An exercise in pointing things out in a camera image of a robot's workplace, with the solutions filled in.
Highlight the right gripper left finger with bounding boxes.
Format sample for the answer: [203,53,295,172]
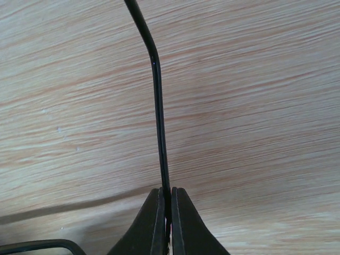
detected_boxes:
[108,188,166,255]

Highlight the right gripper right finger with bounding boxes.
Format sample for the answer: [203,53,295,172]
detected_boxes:
[171,187,229,255]

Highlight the black round sunglasses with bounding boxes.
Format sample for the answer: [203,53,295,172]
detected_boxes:
[1,1,171,253]

